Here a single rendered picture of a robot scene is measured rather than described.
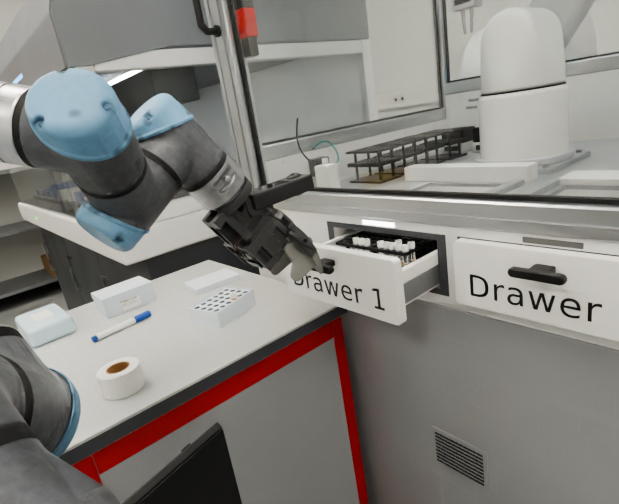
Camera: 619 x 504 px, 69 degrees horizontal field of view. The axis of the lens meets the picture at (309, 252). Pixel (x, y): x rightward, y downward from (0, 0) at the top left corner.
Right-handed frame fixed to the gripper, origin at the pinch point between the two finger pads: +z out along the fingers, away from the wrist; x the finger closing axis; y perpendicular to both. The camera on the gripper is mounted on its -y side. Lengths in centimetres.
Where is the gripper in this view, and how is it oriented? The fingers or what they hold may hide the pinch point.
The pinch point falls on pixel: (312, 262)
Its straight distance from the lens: 76.3
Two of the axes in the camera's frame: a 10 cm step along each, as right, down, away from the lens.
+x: 6.5, 1.3, -7.5
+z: 5.6, 5.9, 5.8
